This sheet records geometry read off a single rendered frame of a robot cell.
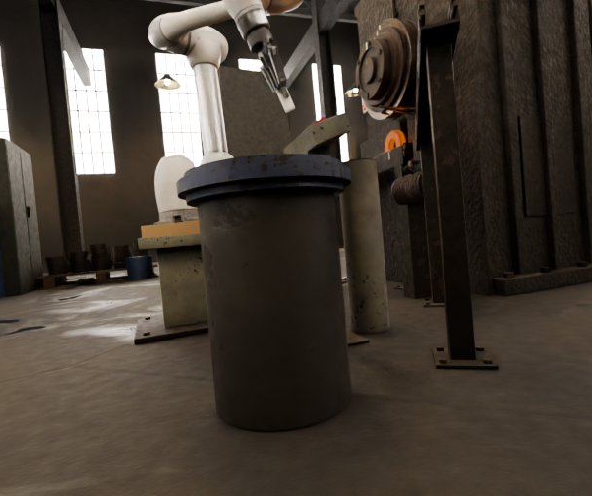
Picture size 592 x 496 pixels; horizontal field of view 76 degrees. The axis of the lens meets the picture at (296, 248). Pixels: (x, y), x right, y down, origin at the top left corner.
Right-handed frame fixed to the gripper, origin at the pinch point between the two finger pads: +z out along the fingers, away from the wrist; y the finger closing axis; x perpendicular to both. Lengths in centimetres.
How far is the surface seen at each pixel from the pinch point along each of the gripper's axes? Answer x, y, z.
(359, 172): -8.1, -9.2, 28.8
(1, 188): 158, 316, -91
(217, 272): 45, -46, 33
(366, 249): 0, -9, 50
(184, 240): 43, 31, 26
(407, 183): -46, 24, 42
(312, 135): 6.0, -19.1, 15.0
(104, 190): 127, 1061, -198
